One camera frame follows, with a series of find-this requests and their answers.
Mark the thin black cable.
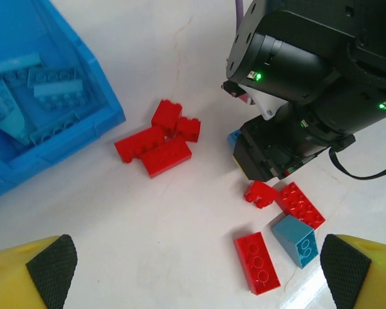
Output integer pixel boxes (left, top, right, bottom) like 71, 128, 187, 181
327, 147, 386, 182

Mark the blue two-compartment plastic container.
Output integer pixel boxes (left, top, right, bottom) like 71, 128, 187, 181
0, 0, 127, 205

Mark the red two-by-two lego brick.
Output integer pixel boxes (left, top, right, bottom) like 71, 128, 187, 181
151, 98, 183, 136
174, 116, 202, 143

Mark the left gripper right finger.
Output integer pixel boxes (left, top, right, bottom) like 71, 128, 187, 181
319, 233, 386, 309

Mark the red arch lego brick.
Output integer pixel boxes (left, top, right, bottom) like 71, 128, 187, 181
243, 180, 279, 210

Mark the blue slope lego brick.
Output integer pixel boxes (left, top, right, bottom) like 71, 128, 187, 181
271, 214, 320, 270

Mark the red two-by-four lego brick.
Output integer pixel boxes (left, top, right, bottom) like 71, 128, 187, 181
140, 135, 193, 180
113, 125, 167, 164
275, 181, 327, 230
233, 231, 282, 295

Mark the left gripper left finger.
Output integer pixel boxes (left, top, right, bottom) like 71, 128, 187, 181
0, 234, 79, 309

